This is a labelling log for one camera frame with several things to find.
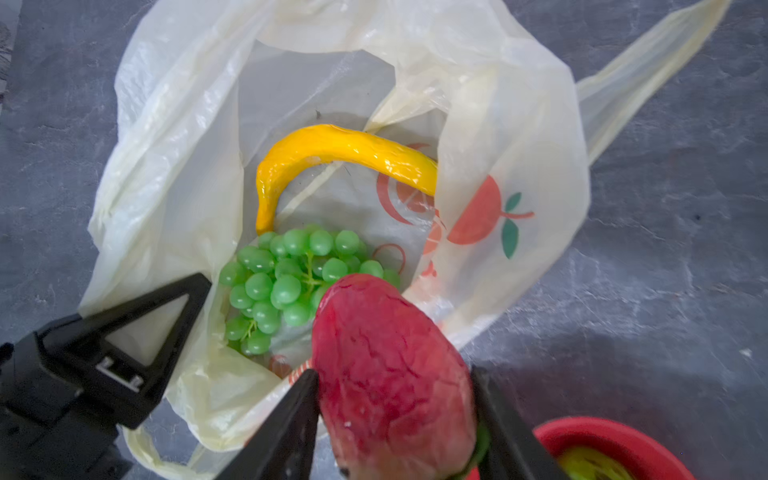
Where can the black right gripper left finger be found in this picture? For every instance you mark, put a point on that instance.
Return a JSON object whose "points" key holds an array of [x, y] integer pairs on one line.
{"points": [[283, 446]]}

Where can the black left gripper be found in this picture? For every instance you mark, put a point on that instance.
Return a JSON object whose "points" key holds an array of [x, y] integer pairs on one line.
{"points": [[121, 358]]}

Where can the yellow printed plastic bag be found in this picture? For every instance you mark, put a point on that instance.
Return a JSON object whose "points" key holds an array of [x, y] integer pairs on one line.
{"points": [[206, 88]]}

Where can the green grape bunch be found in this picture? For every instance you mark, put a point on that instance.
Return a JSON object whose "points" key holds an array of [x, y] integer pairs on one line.
{"points": [[279, 281]]}

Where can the red flower-shaped plate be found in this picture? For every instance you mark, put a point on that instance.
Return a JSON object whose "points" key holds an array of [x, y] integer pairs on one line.
{"points": [[641, 455]]}

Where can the light green custard apple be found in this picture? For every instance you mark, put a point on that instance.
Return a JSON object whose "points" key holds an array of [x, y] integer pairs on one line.
{"points": [[581, 463]]}

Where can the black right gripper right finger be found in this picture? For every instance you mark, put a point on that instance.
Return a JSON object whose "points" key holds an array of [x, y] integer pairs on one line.
{"points": [[514, 452]]}

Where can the red green mango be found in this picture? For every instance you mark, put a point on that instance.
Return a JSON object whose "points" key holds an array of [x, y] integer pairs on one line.
{"points": [[395, 395]]}

